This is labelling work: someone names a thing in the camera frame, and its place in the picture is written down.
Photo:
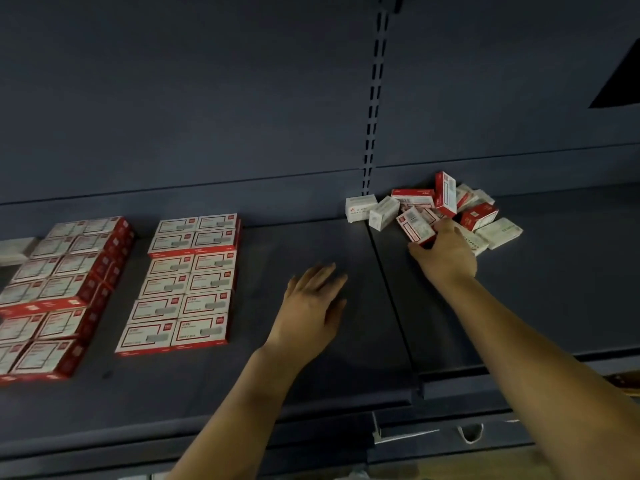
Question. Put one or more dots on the person's left hand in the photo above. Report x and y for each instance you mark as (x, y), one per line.
(305, 315)

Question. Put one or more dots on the person's right hand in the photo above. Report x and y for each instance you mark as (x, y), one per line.
(448, 260)

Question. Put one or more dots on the small red white box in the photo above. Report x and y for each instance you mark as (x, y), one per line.
(68, 322)
(198, 330)
(217, 221)
(35, 268)
(170, 241)
(107, 224)
(52, 247)
(175, 225)
(210, 280)
(22, 292)
(415, 225)
(85, 263)
(214, 236)
(146, 336)
(20, 328)
(68, 229)
(170, 264)
(98, 242)
(155, 307)
(45, 357)
(163, 284)
(10, 357)
(205, 302)
(214, 260)
(70, 285)

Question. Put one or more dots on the pile of red white boxes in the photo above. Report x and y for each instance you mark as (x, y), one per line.
(500, 233)

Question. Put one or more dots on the dark metal shelf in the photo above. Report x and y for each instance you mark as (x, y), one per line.
(200, 95)

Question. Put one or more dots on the person's right forearm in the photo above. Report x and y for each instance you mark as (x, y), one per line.
(540, 380)

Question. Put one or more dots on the person's left forearm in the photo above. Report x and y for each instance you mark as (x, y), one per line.
(235, 420)

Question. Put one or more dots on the white paper card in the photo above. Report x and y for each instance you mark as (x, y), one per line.
(400, 433)

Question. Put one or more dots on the brown packaged items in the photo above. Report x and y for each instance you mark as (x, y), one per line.
(625, 380)

